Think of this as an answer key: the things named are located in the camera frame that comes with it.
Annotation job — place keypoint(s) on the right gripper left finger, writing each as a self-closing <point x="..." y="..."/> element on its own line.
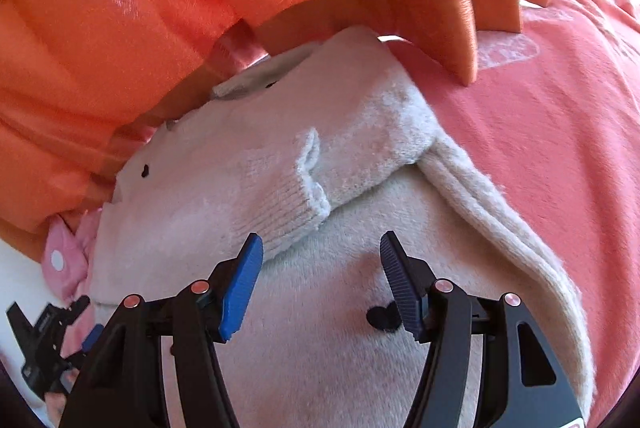
<point x="155" y="363"/>

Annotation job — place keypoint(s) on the cream fuzzy baby sweater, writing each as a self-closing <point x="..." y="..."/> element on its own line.
<point x="321" y="151"/>

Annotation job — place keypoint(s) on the pink fleece blanket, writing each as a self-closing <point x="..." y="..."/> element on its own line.
<point x="553" y="120"/>

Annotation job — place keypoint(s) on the orange curtain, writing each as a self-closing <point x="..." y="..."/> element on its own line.
<point x="225" y="8"/>

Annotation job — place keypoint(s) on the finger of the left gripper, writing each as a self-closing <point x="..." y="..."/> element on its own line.
<point x="92" y="337"/>

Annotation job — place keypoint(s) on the pink polka dot garment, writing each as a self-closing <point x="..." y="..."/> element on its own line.
<point x="66" y="267"/>

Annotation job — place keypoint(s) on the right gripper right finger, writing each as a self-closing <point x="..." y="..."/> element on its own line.
<point x="521" y="382"/>

